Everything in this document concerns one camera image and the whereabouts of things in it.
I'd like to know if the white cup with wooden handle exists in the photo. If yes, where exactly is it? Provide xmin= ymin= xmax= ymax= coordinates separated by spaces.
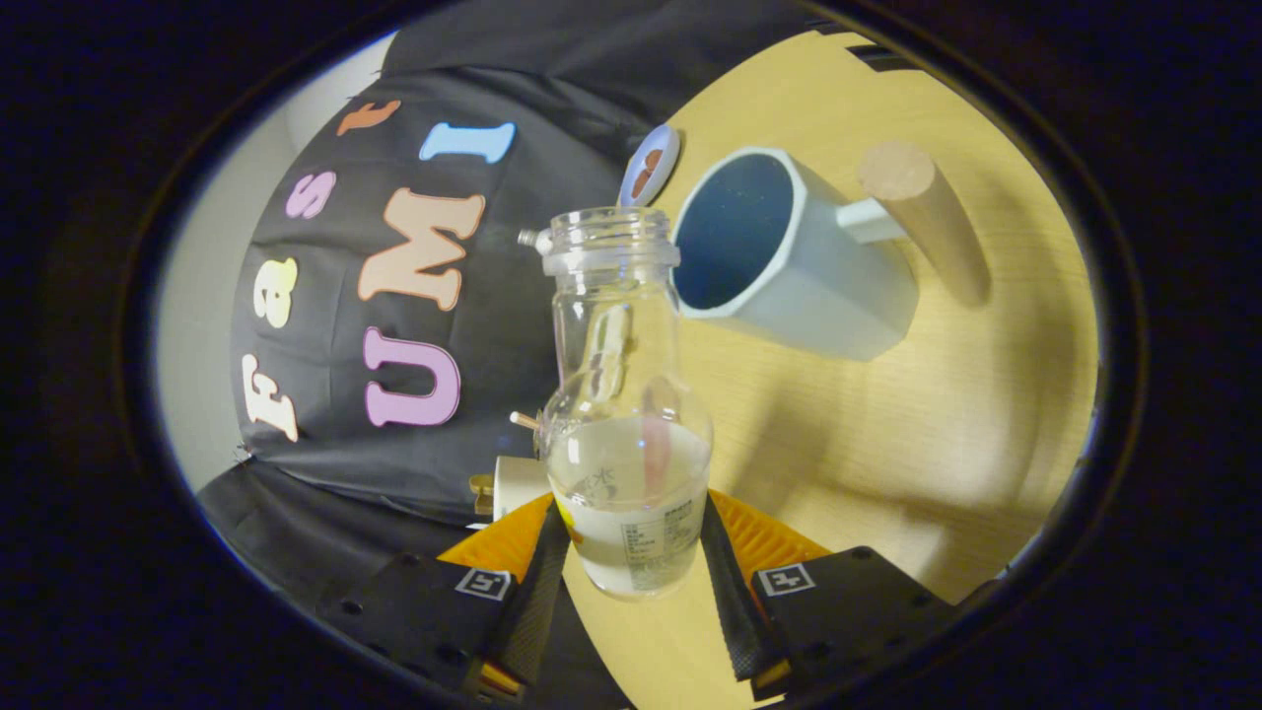
xmin=671 ymin=141 xmax=993 ymax=362

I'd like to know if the clear glass juice bottle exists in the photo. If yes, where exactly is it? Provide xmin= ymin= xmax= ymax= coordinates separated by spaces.
xmin=537 ymin=206 xmax=714 ymax=601

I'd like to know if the wooden table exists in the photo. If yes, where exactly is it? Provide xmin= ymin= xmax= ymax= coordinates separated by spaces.
xmin=562 ymin=30 xmax=1101 ymax=710

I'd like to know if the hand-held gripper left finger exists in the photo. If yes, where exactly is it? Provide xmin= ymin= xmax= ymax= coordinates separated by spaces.
xmin=315 ymin=493 xmax=573 ymax=703

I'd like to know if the black backdrop cloth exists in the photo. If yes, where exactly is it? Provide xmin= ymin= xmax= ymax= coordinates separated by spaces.
xmin=197 ymin=5 xmax=839 ymax=706

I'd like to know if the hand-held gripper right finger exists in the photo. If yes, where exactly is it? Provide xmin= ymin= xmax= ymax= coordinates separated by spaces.
xmin=700 ymin=488 xmax=959 ymax=703

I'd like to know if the white object with brass fitting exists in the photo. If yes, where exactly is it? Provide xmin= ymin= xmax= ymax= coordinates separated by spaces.
xmin=470 ymin=455 xmax=553 ymax=523

